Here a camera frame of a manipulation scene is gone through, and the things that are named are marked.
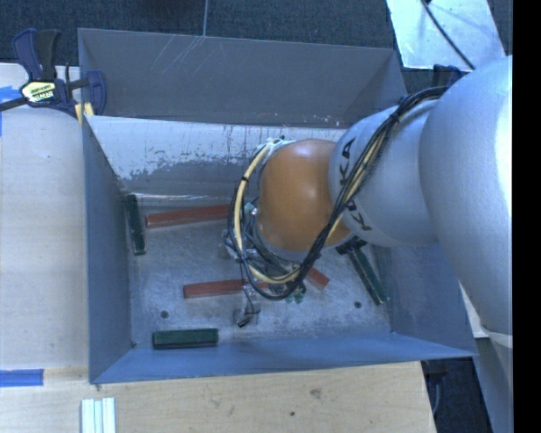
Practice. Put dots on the grey metal bin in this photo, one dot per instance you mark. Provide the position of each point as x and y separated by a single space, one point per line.
198 79

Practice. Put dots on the dark green flat block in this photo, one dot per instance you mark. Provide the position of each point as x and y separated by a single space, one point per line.
135 223
367 273
185 338

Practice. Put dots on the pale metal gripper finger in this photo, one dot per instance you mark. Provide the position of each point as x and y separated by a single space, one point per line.
247 314
228 247

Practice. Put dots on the pale wood flat board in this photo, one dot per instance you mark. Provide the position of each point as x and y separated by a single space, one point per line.
40 242

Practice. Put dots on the red-brown flat block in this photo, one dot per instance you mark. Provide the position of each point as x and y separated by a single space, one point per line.
319 279
212 288
185 216

